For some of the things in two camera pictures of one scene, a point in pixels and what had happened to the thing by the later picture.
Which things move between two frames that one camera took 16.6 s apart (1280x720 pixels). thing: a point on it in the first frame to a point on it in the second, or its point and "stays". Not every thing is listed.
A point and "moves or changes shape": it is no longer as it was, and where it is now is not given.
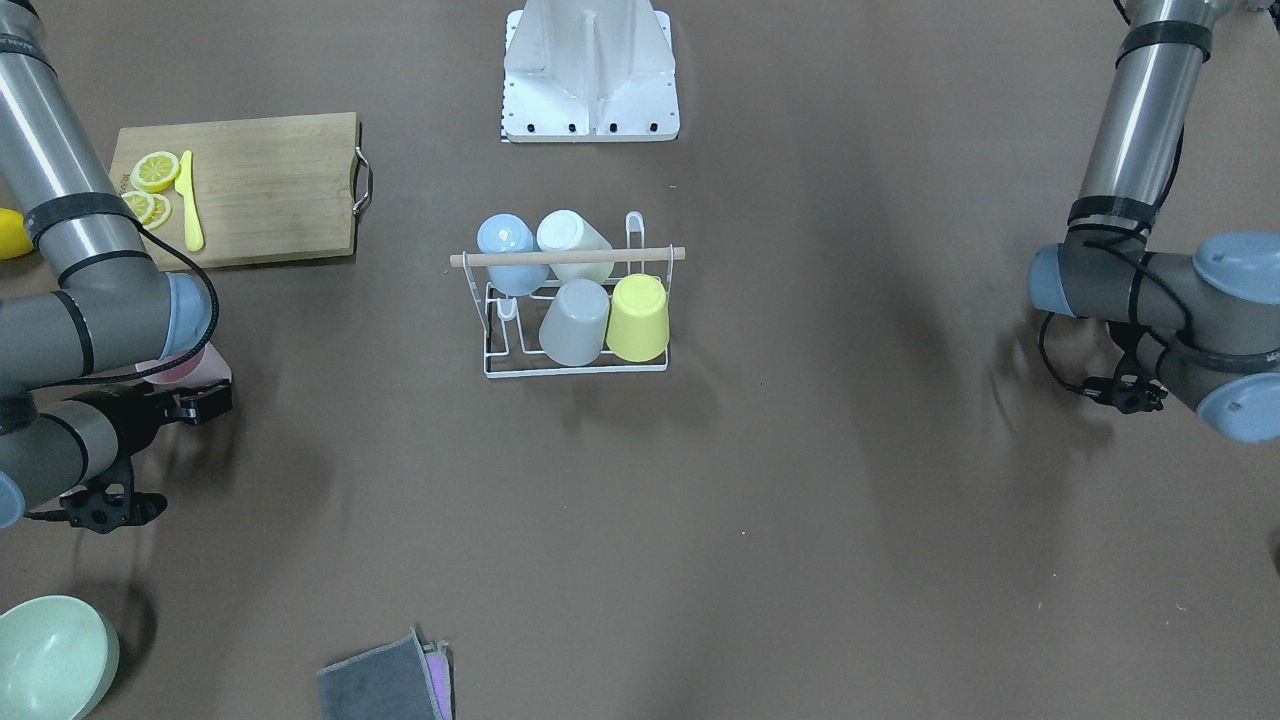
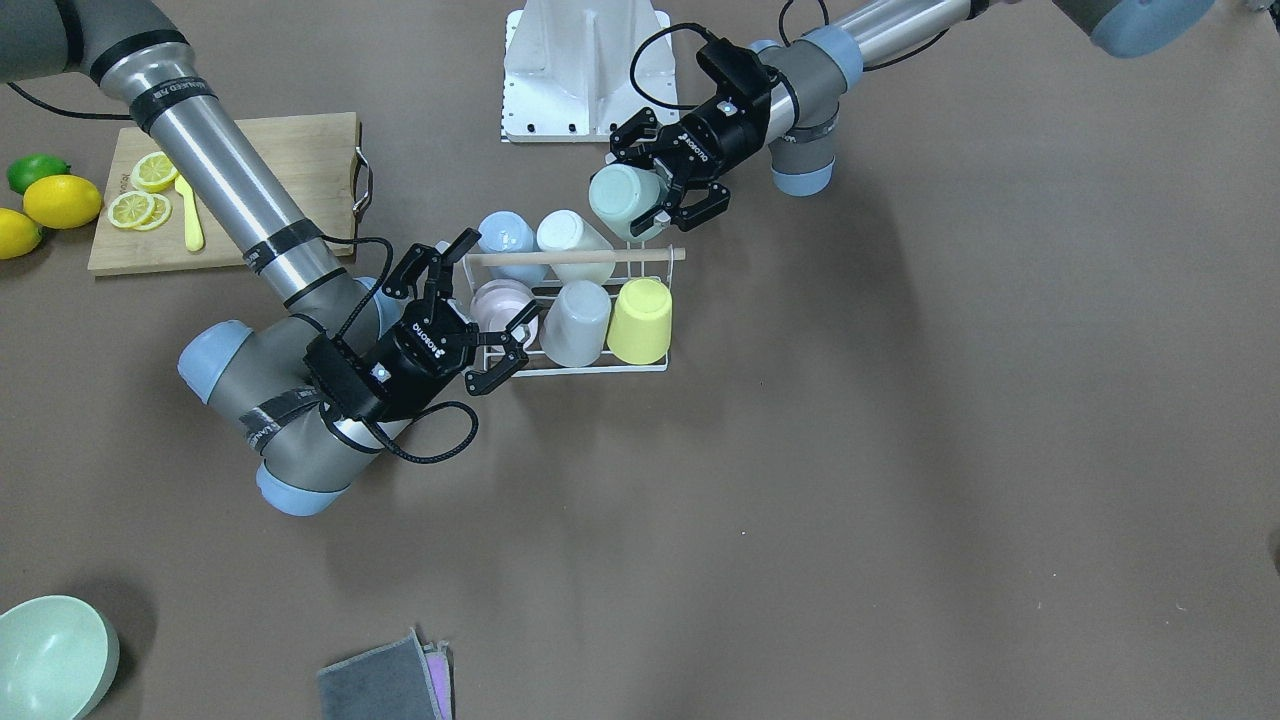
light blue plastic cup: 505,233 stays
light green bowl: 58,657 stays
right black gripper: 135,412 to 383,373
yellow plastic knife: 184,184 stays
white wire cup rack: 566,313 stays
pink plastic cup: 205,367 moves or changes shape
